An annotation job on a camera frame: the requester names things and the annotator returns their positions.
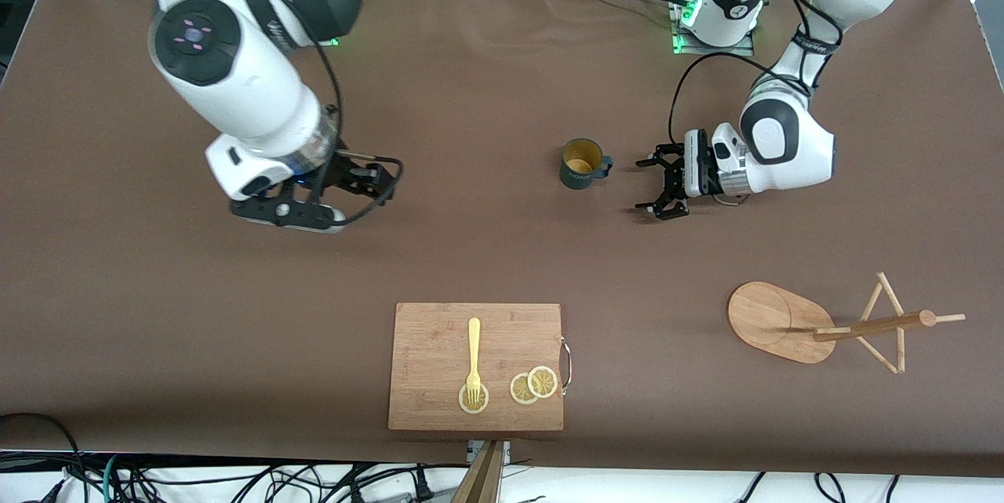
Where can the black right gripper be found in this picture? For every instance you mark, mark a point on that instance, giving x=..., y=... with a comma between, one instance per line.
x=354, y=176

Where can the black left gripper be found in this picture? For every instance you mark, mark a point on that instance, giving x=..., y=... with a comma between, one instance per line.
x=676, y=173

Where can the teal cup with yellow inside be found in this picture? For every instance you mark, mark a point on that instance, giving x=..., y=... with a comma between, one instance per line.
x=580, y=173

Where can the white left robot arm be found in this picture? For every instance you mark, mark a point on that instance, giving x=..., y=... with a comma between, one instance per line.
x=784, y=134

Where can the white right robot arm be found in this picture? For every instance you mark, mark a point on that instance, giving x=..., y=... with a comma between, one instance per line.
x=235, y=87

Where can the wooden cup rack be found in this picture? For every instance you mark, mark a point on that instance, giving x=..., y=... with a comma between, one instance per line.
x=773, y=318

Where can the brown table cover sheet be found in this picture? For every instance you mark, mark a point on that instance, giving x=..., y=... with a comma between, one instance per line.
x=502, y=252

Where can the wooden cutting board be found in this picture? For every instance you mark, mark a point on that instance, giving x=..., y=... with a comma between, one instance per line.
x=439, y=346

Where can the yellow plastic fork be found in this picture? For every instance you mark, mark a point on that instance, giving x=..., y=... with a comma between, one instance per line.
x=474, y=346

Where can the lemon slice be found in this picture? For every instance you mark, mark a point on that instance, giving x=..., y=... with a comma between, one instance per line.
x=464, y=405
x=518, y=391
x=543, y=381

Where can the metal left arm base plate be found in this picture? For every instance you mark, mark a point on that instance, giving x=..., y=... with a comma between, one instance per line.
x=745, y=49

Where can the metal clamp bracket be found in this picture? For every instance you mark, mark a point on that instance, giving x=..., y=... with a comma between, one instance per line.
x=474, y=450

